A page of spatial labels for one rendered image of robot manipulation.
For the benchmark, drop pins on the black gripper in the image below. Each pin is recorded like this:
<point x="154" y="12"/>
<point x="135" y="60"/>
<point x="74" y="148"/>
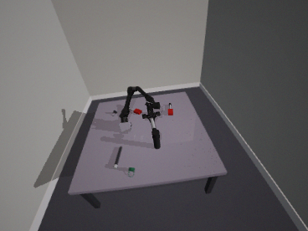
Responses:
<point x="144" y="116"/>

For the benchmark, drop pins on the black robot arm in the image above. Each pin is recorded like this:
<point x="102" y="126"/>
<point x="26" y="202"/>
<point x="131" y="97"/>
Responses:
<point x="130" y="91"/>

